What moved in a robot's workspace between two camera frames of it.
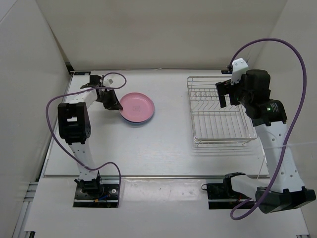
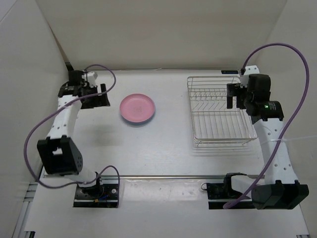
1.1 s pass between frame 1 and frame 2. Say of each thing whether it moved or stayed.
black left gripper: moved
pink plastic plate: stayed
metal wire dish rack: stayed
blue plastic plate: stayed
